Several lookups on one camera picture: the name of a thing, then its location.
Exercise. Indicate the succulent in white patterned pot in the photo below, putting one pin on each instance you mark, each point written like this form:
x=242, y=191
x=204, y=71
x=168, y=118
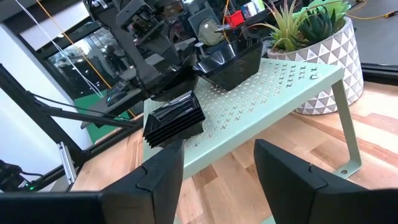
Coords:
x=329, y=53

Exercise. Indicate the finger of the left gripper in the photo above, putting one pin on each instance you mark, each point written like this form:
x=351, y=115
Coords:
x=164, y=53
x=136, y=59

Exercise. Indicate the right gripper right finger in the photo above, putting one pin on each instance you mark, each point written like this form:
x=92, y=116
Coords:
x=289, y=193

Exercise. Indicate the black deep square mini bowl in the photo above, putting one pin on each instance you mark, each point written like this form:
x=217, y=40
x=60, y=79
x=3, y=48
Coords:
x=231, y=67

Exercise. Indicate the olive green backpack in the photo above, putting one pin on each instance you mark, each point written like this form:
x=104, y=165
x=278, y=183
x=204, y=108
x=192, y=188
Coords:
x=210, y=32

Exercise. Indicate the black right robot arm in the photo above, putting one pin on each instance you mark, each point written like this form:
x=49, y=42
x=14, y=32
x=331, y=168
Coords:
x=11, y=177

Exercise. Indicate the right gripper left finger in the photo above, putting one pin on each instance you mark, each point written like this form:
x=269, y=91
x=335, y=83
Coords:
x=149, y=186

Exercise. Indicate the black computer mouse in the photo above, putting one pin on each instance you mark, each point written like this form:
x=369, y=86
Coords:
x=115, y=97

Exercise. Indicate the green perforated metal shelf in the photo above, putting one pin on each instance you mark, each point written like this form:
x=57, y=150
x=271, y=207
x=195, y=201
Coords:
x=248, y=99

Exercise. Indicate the grey chair backrest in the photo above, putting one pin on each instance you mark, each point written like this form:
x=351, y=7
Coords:
x=200, y=17

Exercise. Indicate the red container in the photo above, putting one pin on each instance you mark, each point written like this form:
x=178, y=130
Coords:
x=234, y=18

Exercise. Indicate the black small square mini plate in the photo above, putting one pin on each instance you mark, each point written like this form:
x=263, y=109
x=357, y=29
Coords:
x=177, y=124
x=178, y=130
x=180, y=137
x=174, y=109

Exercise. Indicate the green floor mat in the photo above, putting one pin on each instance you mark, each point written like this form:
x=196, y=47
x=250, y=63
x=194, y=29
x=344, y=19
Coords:
x=93, y=124

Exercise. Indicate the silver metal bracket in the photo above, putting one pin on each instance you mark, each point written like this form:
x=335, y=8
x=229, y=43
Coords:
x=66, y=163

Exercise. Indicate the white box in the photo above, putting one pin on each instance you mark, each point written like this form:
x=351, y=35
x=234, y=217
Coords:
x=250, y=8

